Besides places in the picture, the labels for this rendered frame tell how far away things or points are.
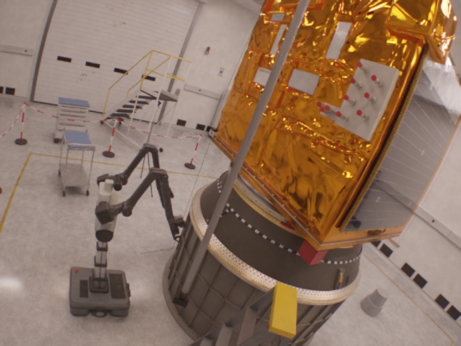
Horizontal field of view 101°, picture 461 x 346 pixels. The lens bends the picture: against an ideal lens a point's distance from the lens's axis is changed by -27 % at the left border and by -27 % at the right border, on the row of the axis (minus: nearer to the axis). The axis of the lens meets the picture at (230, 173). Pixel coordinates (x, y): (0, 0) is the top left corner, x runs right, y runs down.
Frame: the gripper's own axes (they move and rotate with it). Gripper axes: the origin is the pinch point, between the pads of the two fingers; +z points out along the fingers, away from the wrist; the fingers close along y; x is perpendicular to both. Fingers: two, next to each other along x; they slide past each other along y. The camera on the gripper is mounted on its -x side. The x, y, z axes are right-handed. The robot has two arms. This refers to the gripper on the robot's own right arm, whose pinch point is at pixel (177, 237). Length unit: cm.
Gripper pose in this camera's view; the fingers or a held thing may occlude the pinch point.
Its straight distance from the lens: 226.1
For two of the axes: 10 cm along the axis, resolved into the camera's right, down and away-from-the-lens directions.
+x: -9.1, 3.1, -2.7
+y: -3.9, -4.7, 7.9
